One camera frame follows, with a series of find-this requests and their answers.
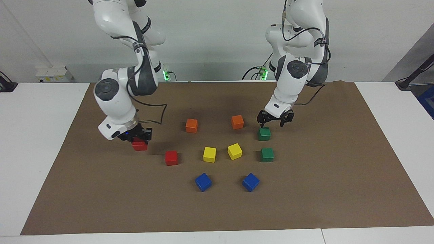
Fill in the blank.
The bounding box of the black stand base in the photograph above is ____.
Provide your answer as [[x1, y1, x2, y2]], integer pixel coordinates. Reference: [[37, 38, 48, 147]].
[[0, 71, 18, 93]]

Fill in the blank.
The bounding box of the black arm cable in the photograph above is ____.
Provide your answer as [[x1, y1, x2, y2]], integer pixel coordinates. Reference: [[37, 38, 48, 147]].
[[110, 34, 168, 125], [282, 0, 331, 106]]

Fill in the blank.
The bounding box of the yellow wooden cube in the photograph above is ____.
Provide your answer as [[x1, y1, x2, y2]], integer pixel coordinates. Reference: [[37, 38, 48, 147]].
[[203, 147, 217, 163], [227, 143, 243, 160]]

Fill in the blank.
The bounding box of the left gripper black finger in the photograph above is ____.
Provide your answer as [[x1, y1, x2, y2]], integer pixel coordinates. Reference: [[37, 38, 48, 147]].
[[279, 109, 295, 128], [257, 110, 272, 126]]

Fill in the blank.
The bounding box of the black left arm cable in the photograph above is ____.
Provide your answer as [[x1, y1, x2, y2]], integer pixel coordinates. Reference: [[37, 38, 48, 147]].
[[282, 0, 331, 106]]

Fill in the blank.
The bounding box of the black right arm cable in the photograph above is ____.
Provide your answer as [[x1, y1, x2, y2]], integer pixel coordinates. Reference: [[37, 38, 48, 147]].
[[110, 34, 168, 125]]

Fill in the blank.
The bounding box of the black pole stand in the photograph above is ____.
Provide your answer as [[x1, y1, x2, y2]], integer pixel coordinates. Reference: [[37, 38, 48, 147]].
[[395, 54, 434, 90]]

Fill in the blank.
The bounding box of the white power strip box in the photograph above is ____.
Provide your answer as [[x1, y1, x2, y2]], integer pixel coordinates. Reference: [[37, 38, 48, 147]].
[[35, 65, 74, 83]]

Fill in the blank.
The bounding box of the brown paper table mat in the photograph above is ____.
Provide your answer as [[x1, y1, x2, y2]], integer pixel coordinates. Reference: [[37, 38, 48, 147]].
[[20, 81, 434, 236]]

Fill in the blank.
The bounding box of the blue floor object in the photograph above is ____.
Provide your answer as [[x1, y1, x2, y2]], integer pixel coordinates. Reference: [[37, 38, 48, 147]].
[[418, 85, 434, 120]]

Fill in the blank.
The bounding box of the red wooden cube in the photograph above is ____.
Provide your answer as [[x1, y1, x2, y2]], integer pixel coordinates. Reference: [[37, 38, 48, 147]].
[[165, 150, 179, 166], [132, 137, 148, 151]]

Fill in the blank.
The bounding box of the black base cable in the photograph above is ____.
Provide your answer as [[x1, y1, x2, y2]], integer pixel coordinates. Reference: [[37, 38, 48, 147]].
[[241, 53, 273, 81]]

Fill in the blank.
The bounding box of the blue wooden cube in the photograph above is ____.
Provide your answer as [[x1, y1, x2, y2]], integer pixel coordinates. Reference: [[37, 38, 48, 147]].
[[195, 173, 212, 192], [242, 173, 260, 192]]

